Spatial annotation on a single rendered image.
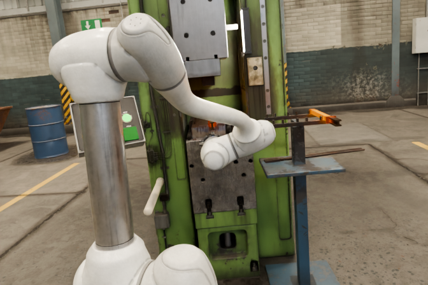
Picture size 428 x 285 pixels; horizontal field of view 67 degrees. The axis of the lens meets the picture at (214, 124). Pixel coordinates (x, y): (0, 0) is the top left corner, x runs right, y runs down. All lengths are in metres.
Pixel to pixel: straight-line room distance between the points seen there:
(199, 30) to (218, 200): 0.99
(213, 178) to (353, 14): 6.80
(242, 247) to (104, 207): 1.42
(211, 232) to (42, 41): 7.81
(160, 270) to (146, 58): 0.50
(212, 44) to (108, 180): 1.19
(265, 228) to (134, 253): 1.48
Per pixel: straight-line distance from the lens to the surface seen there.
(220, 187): 1.93
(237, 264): 2.18
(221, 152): 1.14
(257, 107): 2.03
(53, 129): 6.28
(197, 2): 1.89
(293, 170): 1.72
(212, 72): 1.85
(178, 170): 2.11
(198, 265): 0.85
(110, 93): 0.82
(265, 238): 2.33
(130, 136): 1.77
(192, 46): 1.86
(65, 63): 0.85
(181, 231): 2.28
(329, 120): 1.64
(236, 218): 2.02
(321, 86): 8.05
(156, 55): 0.74
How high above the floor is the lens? 1.32
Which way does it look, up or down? 10 degrees down
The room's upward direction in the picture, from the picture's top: 5 degrees counter-clockwise
